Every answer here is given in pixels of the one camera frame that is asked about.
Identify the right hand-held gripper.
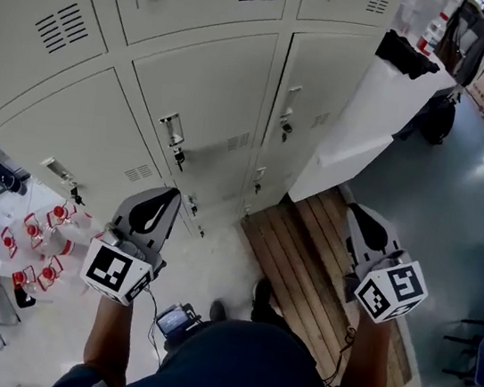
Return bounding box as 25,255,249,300
330,202,440,330

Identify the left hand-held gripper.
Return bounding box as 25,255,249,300
76,175,184,312

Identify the grey metal locker cabinet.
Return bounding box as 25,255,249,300
0,0,406,264

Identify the white metal locker door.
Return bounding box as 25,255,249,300
255,21,381,194

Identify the person's right forearm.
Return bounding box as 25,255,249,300
337,311,400,387

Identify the person's left forearm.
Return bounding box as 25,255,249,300
78,293,139,387

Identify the wooden slat platform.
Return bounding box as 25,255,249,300
217,173,440,387

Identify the group of clear water jugs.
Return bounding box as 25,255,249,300
0,192,102,307

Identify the person's left shoe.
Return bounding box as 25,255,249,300
208,298,232,325

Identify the person's shoe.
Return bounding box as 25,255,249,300
208,298,232,325
249,276,278,324

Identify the person's right shoe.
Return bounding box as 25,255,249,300
249,276,278,324

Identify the white counter unit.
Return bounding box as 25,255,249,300
286,18,465,224

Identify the small black box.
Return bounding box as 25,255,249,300
10,286,39,312

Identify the black backpack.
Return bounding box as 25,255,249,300
417,95,459,149

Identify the person's blue shirt torso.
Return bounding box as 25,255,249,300
44,291,440,387

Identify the black cloth bundle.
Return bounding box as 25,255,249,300
372,27,447,84

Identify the clear bottle with red label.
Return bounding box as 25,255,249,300
414,10,451,60

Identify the clothes rack with coats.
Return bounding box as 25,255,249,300
429,0,484,91

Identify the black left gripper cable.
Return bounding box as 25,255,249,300
133,285,176,367

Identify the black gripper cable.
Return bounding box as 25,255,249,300
322,323,359,387
133,285,176,367

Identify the black waist recorder with screen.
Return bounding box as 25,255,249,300
153,298,205,346

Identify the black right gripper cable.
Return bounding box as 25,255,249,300
322,323,359,387

